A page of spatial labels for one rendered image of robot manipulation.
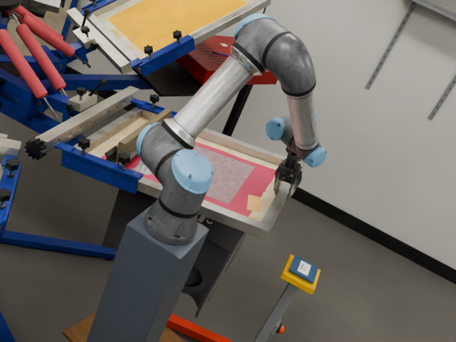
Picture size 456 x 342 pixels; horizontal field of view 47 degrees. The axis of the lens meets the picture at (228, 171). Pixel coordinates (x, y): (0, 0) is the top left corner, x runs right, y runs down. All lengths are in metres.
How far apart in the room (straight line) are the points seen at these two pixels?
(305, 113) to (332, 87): 2.41
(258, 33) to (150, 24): 1.43
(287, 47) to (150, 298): 0.79
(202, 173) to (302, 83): 0.35
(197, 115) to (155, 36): 1.32
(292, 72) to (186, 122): 0.32
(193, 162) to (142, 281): 0.39
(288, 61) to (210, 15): 1.46
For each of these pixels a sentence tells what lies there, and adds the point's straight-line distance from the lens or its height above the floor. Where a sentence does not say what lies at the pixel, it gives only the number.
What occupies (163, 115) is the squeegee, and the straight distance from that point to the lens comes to 2.20.
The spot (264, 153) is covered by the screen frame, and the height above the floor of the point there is 1.13.
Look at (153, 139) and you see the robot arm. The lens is 1.46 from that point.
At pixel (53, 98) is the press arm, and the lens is 2.26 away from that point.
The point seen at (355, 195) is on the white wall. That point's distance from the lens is 4.20.
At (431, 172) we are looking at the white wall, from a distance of 4.08.
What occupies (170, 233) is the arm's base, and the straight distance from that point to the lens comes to 1.44.
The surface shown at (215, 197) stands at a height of 1.08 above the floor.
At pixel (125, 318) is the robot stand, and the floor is 0.88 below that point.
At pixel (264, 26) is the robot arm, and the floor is 1.77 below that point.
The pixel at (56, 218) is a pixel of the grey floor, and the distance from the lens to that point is 3.27.
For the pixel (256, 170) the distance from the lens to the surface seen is 2.16.
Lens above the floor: 2.14
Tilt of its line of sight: 30 degrees down
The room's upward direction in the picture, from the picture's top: 24 degrees clockwise
